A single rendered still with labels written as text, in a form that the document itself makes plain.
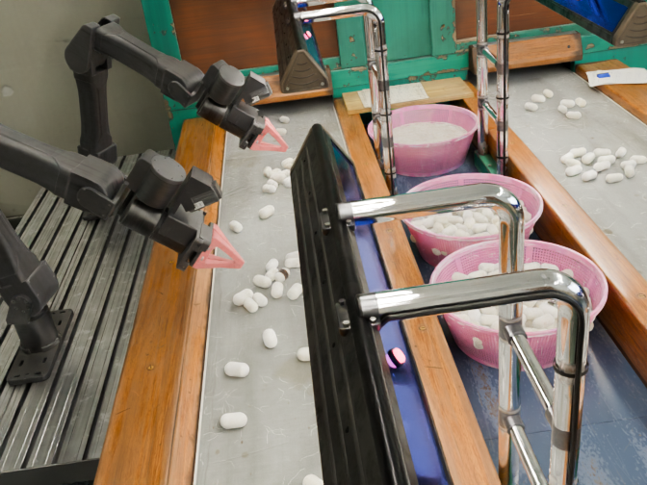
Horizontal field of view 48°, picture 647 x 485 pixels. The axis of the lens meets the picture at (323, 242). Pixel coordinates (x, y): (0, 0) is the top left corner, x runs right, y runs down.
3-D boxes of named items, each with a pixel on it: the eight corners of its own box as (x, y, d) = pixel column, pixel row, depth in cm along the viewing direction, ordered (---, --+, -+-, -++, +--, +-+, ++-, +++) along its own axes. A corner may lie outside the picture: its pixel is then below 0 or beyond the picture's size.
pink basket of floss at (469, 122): (437, 191, 164) (435, 153, 159) (349, 168, 181) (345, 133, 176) (500, 150, 180) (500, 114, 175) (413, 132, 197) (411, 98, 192)
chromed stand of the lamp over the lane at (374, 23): (314, 227, 156) (285, 16, 134) (308, 189, 173) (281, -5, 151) (401, 215, 156) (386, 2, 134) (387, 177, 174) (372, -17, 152)
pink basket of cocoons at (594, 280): (453, 397, 106) (452, 345, 101) (417, 296, 129) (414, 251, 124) (634, 370, 106) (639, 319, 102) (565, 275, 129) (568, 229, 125)
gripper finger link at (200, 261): (253, 235, 122) (203, 209, 119) (253, 256, 116) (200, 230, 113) (233, 265, 124) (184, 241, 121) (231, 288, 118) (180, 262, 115)
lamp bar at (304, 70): (281, 95, 120) (274, 52, 117) (272, 15, 174) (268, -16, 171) (329, 89, 120) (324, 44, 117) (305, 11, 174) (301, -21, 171)
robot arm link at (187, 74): (212, 70, 154) (96, 4, 158) (187, 85, 147) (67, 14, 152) (199, 117, 161) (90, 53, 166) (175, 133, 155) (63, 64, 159)
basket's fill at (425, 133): (386, 181, 170) (384, 159, 167) (373, 146, 190) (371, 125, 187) (480, 167, 170) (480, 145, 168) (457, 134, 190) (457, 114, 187)
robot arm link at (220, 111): (239, 95, 153) (210, 79, 151) (233, 112, 149) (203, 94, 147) (225, 117, 158) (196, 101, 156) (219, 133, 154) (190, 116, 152)
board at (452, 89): (348, 114, 188) (348, 111, 188) (342, 97, 201) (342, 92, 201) (474, 97, 189) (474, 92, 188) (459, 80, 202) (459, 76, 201)
